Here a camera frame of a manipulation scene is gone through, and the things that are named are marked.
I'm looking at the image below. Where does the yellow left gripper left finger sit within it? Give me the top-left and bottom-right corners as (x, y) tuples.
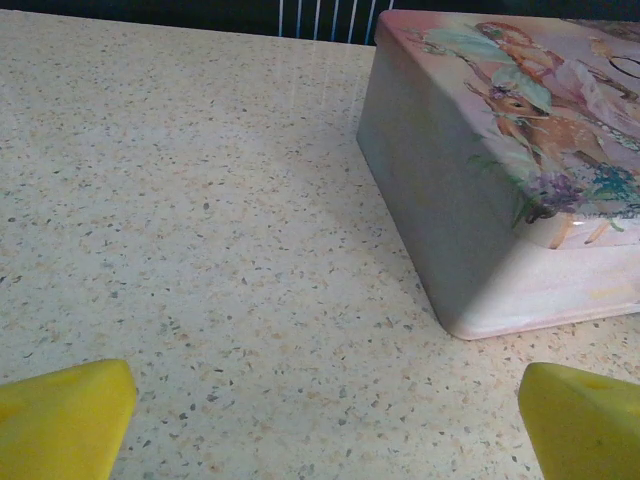
(0, 358), (138, 480)

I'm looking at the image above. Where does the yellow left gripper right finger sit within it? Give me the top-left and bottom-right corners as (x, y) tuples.
(517, 362), (640, 480)

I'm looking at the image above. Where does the pink illustrated tin box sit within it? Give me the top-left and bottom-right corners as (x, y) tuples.
(356, 8), (640, 342)

